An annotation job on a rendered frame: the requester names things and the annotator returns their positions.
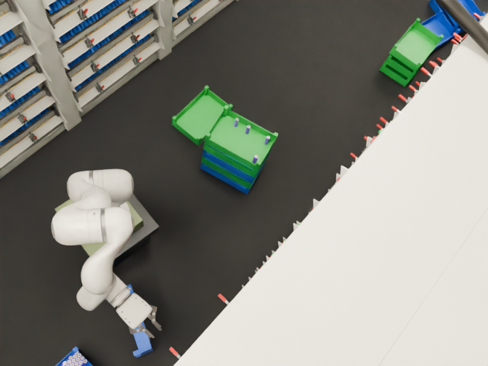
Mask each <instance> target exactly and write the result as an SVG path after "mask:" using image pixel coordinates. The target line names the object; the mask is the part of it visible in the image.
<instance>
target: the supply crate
mask: <svg viewBox="0 0 488 366"><path fill-rule="evenodd" d="M236 118H239V121H238V125H237V127H234V123H235V119H236ZM247 125H250V126H251V128H250V131H249V133H248V134H246V133H245V130H246V128H247ZM267 136H270V139H269V142H268V144H267V145H266V144H264V142H265V140H266V137H267ZM277 136H278V133H276V132H275V133H274V134H273V133H271V132H270V131H267V130H266V129H264V128H262V127H260V126H258V125H256V124H255V123H253V122H251V121H249V120H248V119H246V118H244V117H242V116H241V115H238V114H237V113H235V112H233V111H231V110H229V106H227V105H225V106H224V109H223V111H222V112H221V115H220V116H219V117H218V119H217V120H216V122H215V124H214V125H213V126H212V128H211V130H210V131H209V132H207V134H206V137H205V143H206V144H208V145H210V146H212V147H214V148H216V149H217V150H219V151H221V152H223V153H224V154H226V155H228V156H230V157H231V158H234V159H235V160H237V161H239V162H241V163H243V164H244V165H246V166H248V167H250V168H252V169H253V170H255V171H258V170H259V168H260V166H261V164H262V163H263V161H264V159H265V157H266V156H267V154H268V152H269V151H270V149H271V148H272V145H273V144H274V143H275V140H276V138H277ZM255 155H257V156H258V159H257V161H256V163H253V159H254V156H255Z"/></svg>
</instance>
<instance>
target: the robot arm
mask: <svg viewBox="0 0 488 366"><path fill-rule="evenodd" d="M67 190H68V196H69V198H70V199H71V201H72V202H73V203H72V204H70V205H69V206H65V207H64V208H62V209H60V210H59V211H58V212H57V213H56V214H55V215H54V217H53V220H52V226H51V228H52V234H53V238H54V239H55V240H56V241H57V242H58V243H60V244H63V245H83V244H90V243H105V244H104V245H103V246H102V247H101V248H100V249H99V250H97V251H96V252H95V253H93V254H92V255H91V256H90V257H89V258H88V259H87V260H86V262H85V263H84V265H83V267H82V270H81V282H82V284H83V286H82V287H81V289H80V290H79V292H78V293H77V301H78V303H79V304H80V306H81V307H82V308H84V309H85V310H88V311H93V310H95V309H96V308H97V307H98V306H99V305H100V304H101V303H102V302H103V301H104V300H107V301H108V302H109V303H110V304H111V305H112V306H113V307H114V308H115V307H116V306H117V309H116V311H117V313H118V314H119V316H120V317H121V318H122V319H123V321H124V322H125V323H126V324H127V325H128V326H129V330H130V333H131V334H134V333H138V332H145V333H146V334H147V335H148V336H149V337H150V338H151V337H153V338H154V337H155V336H154V335H153V334H152V333H151V332H150V331H149V330H148V329H146V328H144V327H143V326H142V325H141V323H142V322H143V321H144V320H145V319H146V318H147V317H148V318H149V319H150V320H152V323H153V324H154V326H156V328H157V329H159V330H162V329H161V328H160V327H161V326H160V325H159V324H158V323H157V322H156V321H155V313H156V311H157V307H156V306H151V305H149V304H148V303H147V302H146V301H144V300H143V299H142V298H141V297H139V296H138V295H137V294H136V293H131V294H130V290H131V288H130V287H127V286H126V285H125V284H124V283H123V282H122V281H121V280H120V279H119V278H118V277H117V276H116V275H115V274H114V273H113V262H114V260H115V258H116V256H117V254H118V252H119V251H120V250H121V249H122V247H123V246H124V245H125V244H126V242H127V241H128V240H129V238H130V237H131V235H132V233H133V231H134V218H133V215H131V213H130V211H129V207H128V204H127V203H126V201H127V200H128V199H129V198H130V197H131V196H132V194H133V191H134V180H133V177H132V176H131V174H130V173H129V172H128V171H125V170H122V169H106V170H96V171H80V172H77V173H74V174H73V175H71V176H70V177H69V179H68V181H67ZM151 312H152V316H151V315H150V313H151ZM137 327H139V329H136V330H133V329H135V328H137Z"/></svg>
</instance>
